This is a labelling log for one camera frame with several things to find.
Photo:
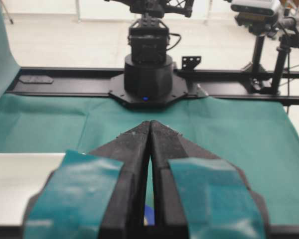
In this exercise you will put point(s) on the blue tape roll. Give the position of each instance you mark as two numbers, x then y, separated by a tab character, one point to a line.
149	218

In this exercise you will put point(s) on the green table cloth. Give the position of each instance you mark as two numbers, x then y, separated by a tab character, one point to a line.
256	136

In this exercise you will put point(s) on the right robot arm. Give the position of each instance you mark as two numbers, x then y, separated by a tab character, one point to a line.
149	79

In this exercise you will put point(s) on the white plastic tray case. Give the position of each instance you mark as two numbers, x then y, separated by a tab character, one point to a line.
21	176

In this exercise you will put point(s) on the black camera stand post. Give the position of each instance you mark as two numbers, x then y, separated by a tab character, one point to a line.
257	26

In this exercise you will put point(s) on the black mounting rail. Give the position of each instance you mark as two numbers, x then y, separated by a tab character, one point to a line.
107	82

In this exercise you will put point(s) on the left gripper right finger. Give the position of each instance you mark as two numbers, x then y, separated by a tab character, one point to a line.
198	195

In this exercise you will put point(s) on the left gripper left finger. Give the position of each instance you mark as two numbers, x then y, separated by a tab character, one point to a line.
99	195

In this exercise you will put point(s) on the grey camera on stand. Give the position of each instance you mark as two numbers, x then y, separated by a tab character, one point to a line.
259	7

